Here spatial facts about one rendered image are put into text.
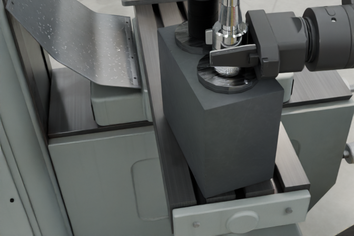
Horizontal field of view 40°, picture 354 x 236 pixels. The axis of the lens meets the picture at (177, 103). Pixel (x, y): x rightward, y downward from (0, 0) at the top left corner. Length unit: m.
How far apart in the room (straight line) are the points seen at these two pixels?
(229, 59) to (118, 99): 0.54
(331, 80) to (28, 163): 0.80
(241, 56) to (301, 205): 0.29
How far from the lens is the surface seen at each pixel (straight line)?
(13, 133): 1.14
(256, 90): 0.68
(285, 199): 0.81
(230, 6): 0.63
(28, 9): 1.09
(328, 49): 0.67
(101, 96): 1.16
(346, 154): 1.47
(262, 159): 0.77
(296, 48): 0.65
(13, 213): 1.32
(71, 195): 1.37
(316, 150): 1.41
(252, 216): 0.81
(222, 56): 0.65
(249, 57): 0.65
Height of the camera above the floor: 1.52
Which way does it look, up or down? 40 degrees down
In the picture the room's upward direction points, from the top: 3 degrees counter-clockwise
